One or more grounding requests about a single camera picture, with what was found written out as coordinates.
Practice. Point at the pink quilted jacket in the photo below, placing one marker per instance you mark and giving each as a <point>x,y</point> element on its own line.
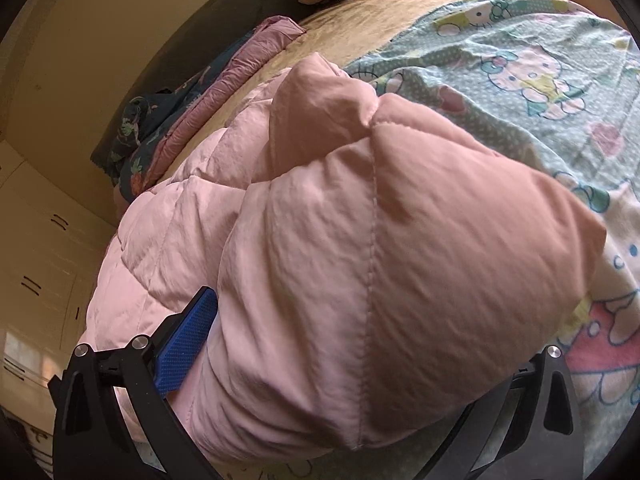
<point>376,269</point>

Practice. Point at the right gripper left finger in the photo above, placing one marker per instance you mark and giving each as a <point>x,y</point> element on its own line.
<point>113,419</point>

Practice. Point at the dark grey headboard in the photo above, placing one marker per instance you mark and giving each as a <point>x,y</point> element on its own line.
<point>202,37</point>

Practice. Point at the beige bed sheet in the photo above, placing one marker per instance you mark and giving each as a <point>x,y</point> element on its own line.
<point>340,34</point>

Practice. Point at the cream wardrobe with drawers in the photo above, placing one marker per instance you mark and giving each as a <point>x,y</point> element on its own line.
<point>51,251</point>

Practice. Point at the teal cartoon print blanket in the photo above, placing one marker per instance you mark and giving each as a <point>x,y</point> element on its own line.
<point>556,89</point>

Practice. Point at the purple and teal comforter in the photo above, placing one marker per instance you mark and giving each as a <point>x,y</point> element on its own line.
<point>155,127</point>

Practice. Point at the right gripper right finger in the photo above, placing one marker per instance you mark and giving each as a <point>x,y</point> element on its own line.
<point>544,439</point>

